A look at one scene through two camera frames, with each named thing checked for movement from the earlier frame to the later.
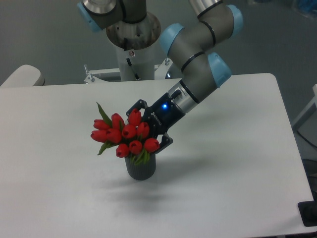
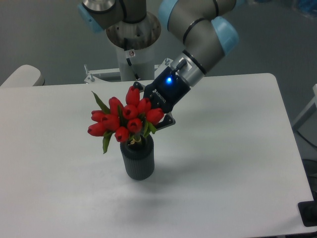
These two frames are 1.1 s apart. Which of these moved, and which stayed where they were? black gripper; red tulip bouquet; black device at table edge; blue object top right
Moved: red tulip bouquet; black gripper
Stayed: black device at table edge; blue object top right
